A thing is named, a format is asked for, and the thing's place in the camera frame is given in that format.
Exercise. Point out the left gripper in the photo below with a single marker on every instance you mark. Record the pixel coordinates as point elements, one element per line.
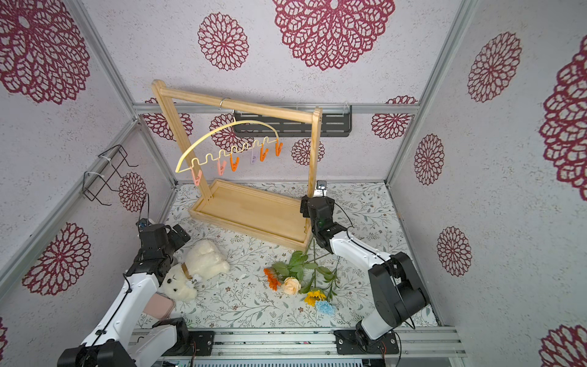
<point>176,234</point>

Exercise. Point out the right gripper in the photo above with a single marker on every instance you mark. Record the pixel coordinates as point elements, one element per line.
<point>316,204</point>

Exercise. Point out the peach artificial rose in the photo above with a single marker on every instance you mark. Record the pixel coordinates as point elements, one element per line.
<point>291,273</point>

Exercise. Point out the yellow wavy clothes hanger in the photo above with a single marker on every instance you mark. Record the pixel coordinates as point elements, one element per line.
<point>230,144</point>

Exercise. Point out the light blue artificial flower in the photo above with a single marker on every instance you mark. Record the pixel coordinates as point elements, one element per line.
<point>322,307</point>

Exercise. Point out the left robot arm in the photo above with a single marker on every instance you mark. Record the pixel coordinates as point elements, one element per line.
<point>108,345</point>

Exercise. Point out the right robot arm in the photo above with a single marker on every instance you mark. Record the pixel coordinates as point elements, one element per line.
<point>397,289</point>

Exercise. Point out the white plush teddy bear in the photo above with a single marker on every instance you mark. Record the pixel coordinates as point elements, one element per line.
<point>202,262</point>

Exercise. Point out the pink clothespin far left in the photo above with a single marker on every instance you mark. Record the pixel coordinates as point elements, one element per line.
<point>197,176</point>

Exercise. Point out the pink clothespin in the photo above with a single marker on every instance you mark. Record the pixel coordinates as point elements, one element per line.
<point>197,176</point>
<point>221,167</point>

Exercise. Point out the pink box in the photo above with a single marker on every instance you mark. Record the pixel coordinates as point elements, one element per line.
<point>159,307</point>

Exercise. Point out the orange clothespin far right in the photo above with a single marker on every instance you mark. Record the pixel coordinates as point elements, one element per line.
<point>278,148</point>

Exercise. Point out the orange clothespin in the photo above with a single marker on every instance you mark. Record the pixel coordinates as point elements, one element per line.
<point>263,153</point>
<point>278,148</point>
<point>234,162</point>

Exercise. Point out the orange artificial flower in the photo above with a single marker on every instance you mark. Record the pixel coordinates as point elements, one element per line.
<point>272,278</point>

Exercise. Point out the yellow artificial sunflower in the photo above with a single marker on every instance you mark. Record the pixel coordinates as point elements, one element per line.
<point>322,286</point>

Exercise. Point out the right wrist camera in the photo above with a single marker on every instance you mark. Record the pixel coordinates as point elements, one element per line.
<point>320,188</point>

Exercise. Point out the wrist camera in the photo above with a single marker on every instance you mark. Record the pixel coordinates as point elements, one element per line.
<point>143,223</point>
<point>320,188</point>

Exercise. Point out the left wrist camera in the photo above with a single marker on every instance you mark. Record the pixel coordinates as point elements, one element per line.
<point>143,223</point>

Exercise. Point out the black wall shelf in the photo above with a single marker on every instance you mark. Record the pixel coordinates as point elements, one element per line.
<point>334,125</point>

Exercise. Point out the black wire wall rack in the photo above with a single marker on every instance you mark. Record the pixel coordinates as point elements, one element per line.
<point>95,182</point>

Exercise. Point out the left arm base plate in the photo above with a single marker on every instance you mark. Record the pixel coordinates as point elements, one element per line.
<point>198,343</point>

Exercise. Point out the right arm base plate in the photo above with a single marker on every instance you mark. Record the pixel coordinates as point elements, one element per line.
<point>353,342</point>

